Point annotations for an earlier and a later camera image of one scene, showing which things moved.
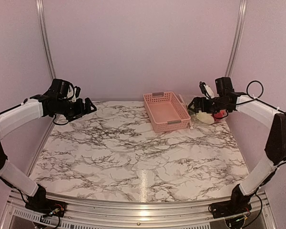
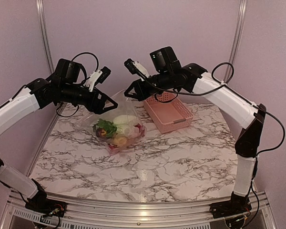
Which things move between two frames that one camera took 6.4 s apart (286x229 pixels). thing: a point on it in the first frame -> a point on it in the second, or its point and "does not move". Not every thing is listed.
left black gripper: x=80 y=110 -> x=97 y=108
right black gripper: x=203 y=108 -> x=141 y=93
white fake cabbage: x=206 y=118 -> x=125 y=123
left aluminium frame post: x=40 y=7 does not move
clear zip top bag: x=198 y=118 -> x=119 y=128
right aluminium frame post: x=238 y=37 does not move
